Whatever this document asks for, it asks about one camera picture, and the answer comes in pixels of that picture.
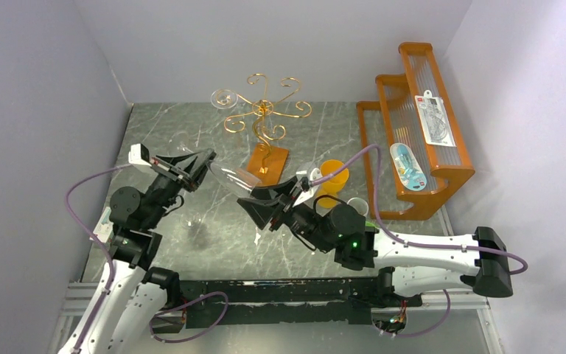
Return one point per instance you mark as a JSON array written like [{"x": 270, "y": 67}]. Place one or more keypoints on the orange wooden tiered shelf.
[{"x": 447, "y": 169}]

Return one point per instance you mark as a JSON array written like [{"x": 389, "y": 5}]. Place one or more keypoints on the blue packaged item on shelf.
[{"x": 407, "y": 167}]

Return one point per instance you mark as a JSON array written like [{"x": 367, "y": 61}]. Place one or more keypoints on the small blue white packet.
[{"x": 104, "y": 227}]

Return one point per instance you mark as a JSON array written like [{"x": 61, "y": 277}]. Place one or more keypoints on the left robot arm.
[{"x": 131, "y": 291}]

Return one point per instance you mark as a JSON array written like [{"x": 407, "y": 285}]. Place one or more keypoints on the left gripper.
[{"x": 183, "y": 179}]

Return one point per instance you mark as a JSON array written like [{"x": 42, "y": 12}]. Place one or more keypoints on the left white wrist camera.
[{"x": 139, "y": 157}]

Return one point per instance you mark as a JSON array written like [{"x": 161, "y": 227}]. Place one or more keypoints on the white packaged item on shelf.
[{"x": 434, "y": 120}]

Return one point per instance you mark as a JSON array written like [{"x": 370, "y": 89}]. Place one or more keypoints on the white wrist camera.
[
  {"x": 306, "y": 174},
  {"x": 139, "y": 157}
]

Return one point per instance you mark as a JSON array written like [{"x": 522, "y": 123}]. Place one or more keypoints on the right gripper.
[{"x": 283, "y": 212}]

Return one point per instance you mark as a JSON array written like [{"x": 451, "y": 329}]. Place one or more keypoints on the green plastic goblet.
[{"x": 370, "y": 224}]

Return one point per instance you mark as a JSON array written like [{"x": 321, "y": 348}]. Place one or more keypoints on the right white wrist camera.
[{"x": 306, "y": 174}]

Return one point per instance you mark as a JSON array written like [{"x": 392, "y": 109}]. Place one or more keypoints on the clear wine glass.
[
  {"x": 190, "y": 220},
  {"x": 235, "y": 179},
  {"x": 234, "y": 106}
]

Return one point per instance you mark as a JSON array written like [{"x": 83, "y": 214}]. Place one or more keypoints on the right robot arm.
[{"x": 414, "y": 263}]

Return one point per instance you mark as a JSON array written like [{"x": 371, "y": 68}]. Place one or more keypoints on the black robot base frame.
[{"x": 264, "y": 302}]

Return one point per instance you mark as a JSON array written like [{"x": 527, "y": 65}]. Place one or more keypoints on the gold wire wine glass rack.
[{"x": 263, "y": 108}]

